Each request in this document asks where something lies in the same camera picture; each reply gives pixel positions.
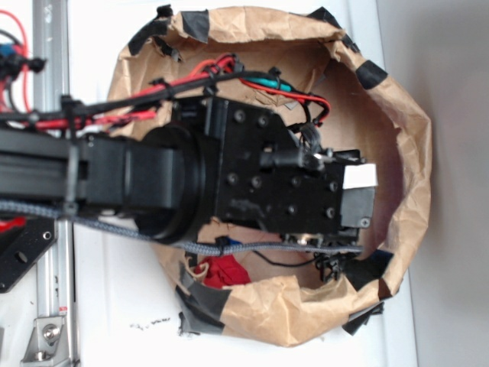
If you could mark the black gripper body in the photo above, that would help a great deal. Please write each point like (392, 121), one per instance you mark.
(280, 180)

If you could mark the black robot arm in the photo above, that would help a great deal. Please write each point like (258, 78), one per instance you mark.
(165, 183)

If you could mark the red crumpled paper ball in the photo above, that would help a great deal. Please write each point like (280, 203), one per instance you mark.
(220, 272)

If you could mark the brown paper bag bin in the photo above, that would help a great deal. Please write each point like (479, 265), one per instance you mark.
(370, 111)

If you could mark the aluminium extrusion rail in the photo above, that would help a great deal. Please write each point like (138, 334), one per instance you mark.
(56, 293)

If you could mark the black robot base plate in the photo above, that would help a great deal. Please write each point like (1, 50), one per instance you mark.
(23, 242)

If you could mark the metal corner bracket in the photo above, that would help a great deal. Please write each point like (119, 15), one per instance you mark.
(48, 344)

